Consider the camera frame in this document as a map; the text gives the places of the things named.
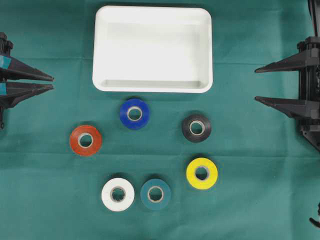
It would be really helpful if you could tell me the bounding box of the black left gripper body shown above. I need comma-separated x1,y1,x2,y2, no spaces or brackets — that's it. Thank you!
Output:
0,31,14,130

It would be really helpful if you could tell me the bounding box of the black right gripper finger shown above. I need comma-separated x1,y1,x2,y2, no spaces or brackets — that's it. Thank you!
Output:
254,96,320,119
254,53,320,73

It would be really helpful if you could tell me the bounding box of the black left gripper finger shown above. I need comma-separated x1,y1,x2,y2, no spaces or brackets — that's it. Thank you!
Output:
0,82,54,107
0,55,54,81

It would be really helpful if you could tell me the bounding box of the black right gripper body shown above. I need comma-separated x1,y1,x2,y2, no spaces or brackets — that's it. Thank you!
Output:
296,36,320,131

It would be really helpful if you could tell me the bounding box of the red tape roll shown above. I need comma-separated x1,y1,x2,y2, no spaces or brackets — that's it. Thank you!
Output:
69,125,103,157

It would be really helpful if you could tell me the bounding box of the black tape roll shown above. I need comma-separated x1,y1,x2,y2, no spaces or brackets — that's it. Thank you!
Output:
181,114,212,143

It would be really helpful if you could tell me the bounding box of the yellow tape roll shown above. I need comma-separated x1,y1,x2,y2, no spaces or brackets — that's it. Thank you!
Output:
186,157,219,190

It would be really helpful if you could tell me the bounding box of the teal green tape roll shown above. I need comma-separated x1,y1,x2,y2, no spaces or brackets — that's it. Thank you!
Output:
140,178,172,211

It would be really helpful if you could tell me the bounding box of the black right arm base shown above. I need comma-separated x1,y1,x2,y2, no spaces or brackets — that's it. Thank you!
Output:
300,125,320,152

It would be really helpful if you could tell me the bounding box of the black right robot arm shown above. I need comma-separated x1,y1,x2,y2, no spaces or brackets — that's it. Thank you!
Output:
254,0,320,132

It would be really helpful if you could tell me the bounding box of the blue tape roll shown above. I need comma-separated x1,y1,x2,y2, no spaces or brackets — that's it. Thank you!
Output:
119,98,150,130

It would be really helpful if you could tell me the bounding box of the white plastic tray case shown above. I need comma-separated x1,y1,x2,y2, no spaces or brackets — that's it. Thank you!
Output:
92,5,214,94

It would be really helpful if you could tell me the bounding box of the white tape roll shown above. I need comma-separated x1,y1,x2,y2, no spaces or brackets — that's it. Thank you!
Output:
101,177,135,212

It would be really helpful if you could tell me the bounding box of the green table cloth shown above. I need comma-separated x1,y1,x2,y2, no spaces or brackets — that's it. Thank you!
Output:
0,0,320,240

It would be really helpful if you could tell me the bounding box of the black clip at edge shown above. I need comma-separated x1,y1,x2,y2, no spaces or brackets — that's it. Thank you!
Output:
309,203,320,229

